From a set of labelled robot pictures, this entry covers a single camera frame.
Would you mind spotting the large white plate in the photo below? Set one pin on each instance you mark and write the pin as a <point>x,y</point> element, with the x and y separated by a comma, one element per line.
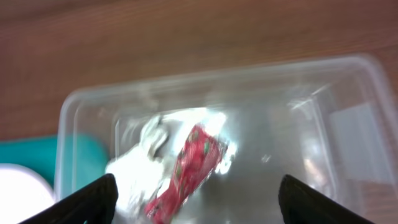
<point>24,193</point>

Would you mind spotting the teal plastic tray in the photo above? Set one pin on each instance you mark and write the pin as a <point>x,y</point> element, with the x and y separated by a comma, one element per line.
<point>37,152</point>

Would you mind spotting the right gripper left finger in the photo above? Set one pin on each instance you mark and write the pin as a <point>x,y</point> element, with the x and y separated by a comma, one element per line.
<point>94,203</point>

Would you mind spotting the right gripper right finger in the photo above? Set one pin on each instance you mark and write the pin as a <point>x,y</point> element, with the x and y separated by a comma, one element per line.
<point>301,204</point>

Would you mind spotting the white tissue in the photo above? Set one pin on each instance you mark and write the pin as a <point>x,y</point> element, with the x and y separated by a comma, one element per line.
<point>144,171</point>

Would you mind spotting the red snack wrapper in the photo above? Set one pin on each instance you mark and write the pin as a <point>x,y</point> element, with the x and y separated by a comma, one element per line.
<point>198,158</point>

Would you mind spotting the clear plastic bin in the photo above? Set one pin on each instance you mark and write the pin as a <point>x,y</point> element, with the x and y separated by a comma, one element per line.
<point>330,123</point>

